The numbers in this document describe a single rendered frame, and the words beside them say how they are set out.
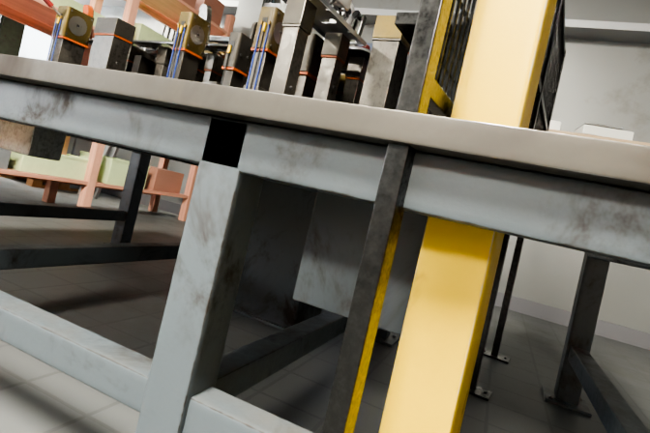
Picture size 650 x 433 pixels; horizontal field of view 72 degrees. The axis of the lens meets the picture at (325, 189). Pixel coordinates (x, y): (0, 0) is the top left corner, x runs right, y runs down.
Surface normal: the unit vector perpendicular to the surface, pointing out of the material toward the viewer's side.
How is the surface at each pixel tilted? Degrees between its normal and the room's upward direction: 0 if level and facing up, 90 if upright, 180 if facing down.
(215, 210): 90
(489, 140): 90
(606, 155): 90
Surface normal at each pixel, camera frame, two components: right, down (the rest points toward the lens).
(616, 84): -0.36, -0.10
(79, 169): 0.87, 0.20
